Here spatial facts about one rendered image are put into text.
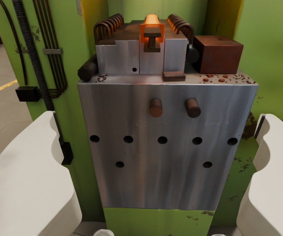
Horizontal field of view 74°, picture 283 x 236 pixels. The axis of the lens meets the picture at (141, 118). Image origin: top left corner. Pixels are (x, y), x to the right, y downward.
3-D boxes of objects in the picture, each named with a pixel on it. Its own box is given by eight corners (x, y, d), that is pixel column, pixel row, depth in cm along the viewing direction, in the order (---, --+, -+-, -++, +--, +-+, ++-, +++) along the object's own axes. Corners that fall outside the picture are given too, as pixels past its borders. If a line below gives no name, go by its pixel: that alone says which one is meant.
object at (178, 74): (182, 76, 43) (182, 70, 42) (185, 81, 40) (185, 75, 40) (162, 76, 43) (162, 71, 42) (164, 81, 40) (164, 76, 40)
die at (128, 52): (183, 74, 44) (188, 34, 40) (99, 73, 45) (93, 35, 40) (169, 40, 79) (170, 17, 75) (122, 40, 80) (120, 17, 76)
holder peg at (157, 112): (162, 118, 39) (163, 106, 38) (149, 117, 39) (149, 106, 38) (161, 108, 42) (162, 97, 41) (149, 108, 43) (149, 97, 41)
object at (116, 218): (195, 269, 88) (215, 211, 62) (114, 265, 89) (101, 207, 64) (180, 174, 135) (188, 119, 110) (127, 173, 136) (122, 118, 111)
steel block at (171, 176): (216, 211, 62) (259, 84, 38) (101, 207, 64) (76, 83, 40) (188, 119, 110) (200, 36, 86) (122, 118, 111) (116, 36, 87)
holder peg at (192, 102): (200, 118, 39) (202, 106, 37) (186, 118, 39) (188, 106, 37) (196, 108, 42) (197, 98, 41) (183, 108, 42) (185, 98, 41)
